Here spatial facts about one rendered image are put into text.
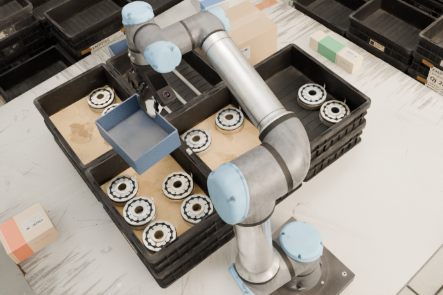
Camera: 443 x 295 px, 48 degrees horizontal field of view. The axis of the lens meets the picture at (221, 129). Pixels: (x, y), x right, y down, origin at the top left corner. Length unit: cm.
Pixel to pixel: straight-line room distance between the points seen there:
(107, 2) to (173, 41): 186
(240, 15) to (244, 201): 130
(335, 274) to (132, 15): 95
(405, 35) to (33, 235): 208
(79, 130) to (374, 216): 108
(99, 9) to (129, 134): 157
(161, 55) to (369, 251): 94
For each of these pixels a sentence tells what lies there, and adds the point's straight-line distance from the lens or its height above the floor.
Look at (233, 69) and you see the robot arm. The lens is 111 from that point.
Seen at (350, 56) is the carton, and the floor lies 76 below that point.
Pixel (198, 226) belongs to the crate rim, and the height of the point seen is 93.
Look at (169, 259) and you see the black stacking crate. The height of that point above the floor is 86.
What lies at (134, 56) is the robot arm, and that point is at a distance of 128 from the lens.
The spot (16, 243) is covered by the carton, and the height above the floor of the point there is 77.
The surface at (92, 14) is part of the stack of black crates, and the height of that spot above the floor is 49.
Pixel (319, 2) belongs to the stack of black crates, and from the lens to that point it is 321.
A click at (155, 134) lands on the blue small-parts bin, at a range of 146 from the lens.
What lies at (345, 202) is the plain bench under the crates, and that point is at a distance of 176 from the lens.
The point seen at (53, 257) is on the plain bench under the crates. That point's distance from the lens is 178.
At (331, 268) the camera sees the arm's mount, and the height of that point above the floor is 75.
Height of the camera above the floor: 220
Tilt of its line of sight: 51 degrees down
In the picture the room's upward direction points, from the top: 7 degrees counter-clockwise
